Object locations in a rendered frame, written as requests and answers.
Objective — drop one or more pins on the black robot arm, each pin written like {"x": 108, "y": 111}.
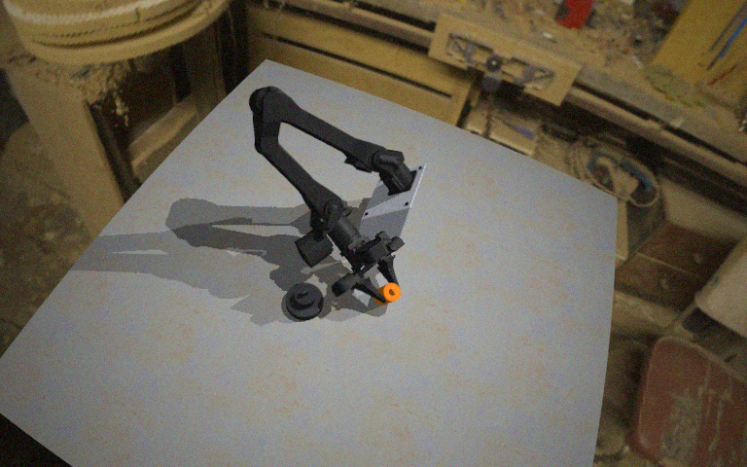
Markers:
{"x": 270, "y": 106}

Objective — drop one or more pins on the orange knob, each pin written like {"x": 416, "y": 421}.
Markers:
{"x": 390, "y": 292}

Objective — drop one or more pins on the dark grey round pedestal with shaft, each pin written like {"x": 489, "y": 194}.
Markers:
{"x": 304, "y": 301}

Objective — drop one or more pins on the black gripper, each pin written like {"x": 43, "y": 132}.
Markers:
{"x": 356, "y": 279}

